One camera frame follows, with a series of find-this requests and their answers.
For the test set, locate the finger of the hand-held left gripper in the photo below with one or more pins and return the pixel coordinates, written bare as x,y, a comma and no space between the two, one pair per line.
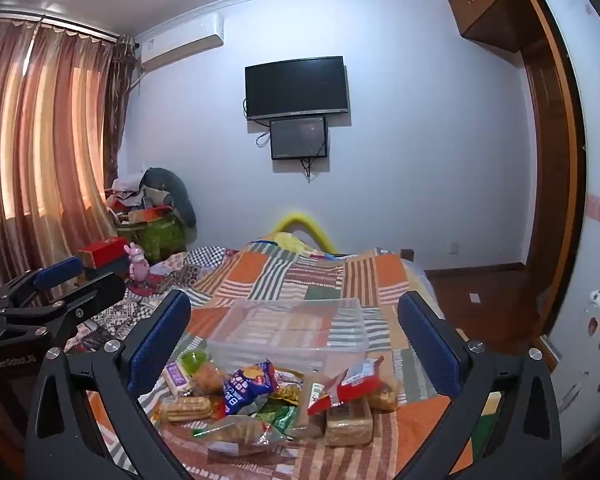
57,271
95,292

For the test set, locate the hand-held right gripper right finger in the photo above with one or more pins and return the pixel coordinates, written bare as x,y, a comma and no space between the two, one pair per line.
430,340

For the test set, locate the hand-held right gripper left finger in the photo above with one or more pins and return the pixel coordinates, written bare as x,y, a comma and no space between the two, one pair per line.
160,340

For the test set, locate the green jelly cup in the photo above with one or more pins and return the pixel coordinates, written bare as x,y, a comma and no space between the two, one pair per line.
194,360

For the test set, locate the purple and white snack packet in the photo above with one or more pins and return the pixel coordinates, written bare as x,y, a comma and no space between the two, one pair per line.
176,377

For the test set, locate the brown bun packet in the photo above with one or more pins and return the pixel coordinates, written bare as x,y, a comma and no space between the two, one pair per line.
209,379

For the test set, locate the clear bun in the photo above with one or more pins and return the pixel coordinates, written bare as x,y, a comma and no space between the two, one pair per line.
384,394

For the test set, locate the sandwich biscuit pack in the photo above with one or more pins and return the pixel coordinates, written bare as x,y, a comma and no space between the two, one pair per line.
187,408

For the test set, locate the red snack packet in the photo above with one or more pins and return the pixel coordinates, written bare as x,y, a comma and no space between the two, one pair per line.
350,385

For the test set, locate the blue snack packet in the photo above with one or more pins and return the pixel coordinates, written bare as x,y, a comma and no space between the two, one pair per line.
245,387

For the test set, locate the brown cake block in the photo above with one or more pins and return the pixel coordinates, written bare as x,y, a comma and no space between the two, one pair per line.
347,422

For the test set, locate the clear cracker packet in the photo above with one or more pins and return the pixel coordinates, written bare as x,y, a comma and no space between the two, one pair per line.
235,430

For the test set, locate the clear plastic container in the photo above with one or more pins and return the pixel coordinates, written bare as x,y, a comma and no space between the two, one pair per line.
290,325

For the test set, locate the yellow snack packet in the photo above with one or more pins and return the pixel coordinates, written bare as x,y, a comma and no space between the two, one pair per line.
286,387

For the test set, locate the green snack packet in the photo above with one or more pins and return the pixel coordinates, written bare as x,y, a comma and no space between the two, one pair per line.
280,417

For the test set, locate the dark grey box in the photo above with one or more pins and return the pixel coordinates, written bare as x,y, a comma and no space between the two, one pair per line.
102,275

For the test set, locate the red box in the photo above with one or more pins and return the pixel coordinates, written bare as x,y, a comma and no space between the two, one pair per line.
102,252

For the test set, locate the pink plush toy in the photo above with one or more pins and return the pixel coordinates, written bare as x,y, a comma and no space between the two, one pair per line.
139,262

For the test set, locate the checkered printed quilt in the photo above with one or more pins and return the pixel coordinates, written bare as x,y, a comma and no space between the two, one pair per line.
180,270

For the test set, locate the green bag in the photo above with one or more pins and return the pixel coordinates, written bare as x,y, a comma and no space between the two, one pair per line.
160,237

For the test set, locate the orange cardboard box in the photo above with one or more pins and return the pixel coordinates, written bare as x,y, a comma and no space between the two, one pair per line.
147,215

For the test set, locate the pile of clothes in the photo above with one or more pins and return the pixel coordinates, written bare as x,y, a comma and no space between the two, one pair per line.
125,195

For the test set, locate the grey body pillow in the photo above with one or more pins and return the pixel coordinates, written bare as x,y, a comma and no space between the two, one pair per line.
180,195

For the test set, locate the orange curtain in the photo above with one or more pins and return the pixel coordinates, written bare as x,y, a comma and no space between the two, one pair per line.
35,135

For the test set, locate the striped patchwork blanket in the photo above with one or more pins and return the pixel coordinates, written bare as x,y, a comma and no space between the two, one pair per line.
290,270

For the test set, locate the yellow cloth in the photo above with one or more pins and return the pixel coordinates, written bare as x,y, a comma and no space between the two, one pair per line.
292,244

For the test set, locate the yellow foam hoop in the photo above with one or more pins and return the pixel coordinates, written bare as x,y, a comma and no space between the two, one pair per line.
310,222

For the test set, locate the brown patterned curtain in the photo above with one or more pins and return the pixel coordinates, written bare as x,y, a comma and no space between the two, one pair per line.
117,110

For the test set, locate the wooden door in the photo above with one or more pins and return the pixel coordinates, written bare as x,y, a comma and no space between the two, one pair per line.
550,185

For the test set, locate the white sliding wardrobe door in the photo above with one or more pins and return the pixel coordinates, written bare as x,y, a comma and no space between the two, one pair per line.
590,160

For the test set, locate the small black monitor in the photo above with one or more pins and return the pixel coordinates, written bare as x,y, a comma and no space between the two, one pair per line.
299,137

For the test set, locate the white air conditioner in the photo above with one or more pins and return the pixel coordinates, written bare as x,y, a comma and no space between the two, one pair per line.
180,40

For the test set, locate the wooden overhead cabinet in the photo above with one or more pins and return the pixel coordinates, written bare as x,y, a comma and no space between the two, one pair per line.
485,0

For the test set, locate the wooden bed frame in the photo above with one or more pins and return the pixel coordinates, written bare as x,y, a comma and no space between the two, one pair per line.
407,254

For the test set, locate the white wall socket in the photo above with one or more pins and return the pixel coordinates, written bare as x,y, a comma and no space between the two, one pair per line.
454,248

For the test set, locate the black wall television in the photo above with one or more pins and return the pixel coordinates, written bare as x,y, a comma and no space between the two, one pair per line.
296,87

